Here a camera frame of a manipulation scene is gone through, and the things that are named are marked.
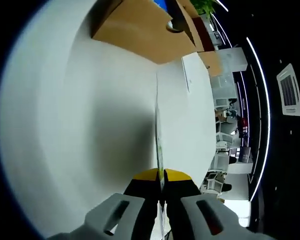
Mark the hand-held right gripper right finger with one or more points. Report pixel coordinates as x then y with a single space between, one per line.
187 207

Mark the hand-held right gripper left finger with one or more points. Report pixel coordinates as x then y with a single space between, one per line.
137 207

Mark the brown cardboard shoe box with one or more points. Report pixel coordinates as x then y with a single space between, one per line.
140 30

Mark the group of white office chairs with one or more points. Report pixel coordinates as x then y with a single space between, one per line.
223 140

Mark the white partition panel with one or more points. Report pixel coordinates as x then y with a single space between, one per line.
223 86

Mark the white square column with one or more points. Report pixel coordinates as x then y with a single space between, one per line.
232 60

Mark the ceiling air conditioner vent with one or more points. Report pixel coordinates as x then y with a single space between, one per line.
288 90

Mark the green potted plant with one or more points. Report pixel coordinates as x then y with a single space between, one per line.
205 6

